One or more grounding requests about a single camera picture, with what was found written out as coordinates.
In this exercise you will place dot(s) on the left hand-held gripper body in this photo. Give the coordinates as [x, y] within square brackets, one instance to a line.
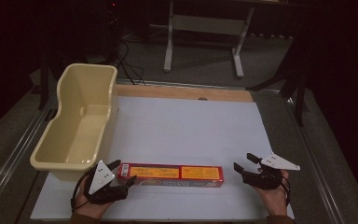
[102, 186]

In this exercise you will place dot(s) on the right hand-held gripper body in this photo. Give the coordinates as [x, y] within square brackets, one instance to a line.
[268, 174]

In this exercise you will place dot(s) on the long red and orange box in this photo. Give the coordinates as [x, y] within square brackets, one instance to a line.
[171, 172]

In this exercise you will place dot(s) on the cream plastic tub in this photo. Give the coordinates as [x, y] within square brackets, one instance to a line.
[74, 137]

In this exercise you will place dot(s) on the person's left hand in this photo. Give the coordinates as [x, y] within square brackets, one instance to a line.
[91, 205]

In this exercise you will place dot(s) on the person's right hand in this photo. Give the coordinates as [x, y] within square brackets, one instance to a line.
[272, 197]

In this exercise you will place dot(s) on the white paper table cover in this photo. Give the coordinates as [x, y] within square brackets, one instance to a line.
[180, 137]

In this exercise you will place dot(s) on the black tripod stand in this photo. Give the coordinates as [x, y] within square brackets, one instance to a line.
[292, 84]

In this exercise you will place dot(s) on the white metal table frame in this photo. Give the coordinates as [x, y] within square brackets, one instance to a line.
[205, 26]

